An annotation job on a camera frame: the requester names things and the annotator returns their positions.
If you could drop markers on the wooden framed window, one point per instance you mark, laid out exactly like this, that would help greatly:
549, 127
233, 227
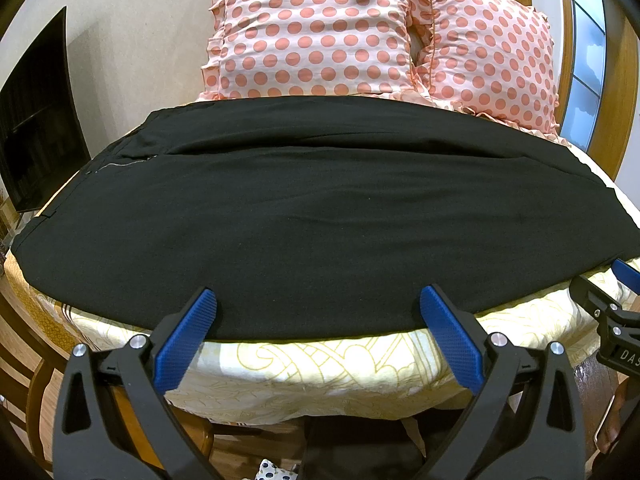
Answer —
598, 76

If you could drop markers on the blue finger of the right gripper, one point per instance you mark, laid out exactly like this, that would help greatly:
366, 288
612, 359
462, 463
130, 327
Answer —
591, 298
626, 275

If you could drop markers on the black flat television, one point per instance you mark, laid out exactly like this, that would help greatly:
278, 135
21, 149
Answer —
42, 144

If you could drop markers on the polka dot pillow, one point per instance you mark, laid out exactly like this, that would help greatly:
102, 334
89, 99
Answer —
491, 59
270, 48

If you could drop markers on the left polka dot pillow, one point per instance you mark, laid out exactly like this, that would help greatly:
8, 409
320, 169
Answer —
270, 48

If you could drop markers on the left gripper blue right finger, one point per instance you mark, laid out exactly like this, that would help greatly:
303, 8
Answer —
524, 420

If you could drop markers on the wooden chair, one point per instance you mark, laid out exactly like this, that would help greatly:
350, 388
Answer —
27, 422

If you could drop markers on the right polka dot pillow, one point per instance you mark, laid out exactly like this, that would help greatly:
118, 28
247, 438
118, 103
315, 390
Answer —
491, 59

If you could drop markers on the black pants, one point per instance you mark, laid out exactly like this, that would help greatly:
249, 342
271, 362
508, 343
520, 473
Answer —
315, 218

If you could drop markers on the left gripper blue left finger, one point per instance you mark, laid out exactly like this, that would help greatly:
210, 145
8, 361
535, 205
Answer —
183, 336

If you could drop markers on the yellow patterned bed sheet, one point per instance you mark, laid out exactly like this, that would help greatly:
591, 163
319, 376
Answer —
384, 377

